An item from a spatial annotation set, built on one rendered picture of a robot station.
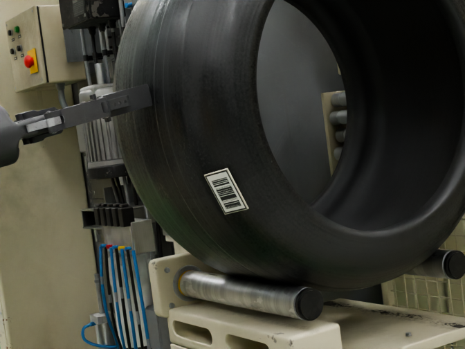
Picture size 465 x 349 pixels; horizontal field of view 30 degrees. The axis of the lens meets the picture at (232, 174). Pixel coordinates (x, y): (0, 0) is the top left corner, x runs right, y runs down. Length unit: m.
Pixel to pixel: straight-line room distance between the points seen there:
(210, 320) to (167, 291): 0.14
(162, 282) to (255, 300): 0.24
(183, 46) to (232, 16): 0.07
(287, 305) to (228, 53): 0.35
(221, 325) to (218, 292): 0.06
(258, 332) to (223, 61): 0.39
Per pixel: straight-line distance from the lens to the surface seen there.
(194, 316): 1.39
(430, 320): 1.44
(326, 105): 1.83
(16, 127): 1.07
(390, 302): 1.79
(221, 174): 1.09
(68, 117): 1.07
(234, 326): 1.29
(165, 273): 1.46
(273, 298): 1.22
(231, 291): 1.32
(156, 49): 1.18
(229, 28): 1.11
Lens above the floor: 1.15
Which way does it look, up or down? 3 degrees down
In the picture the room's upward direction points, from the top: 7 degrees counter-clockwise
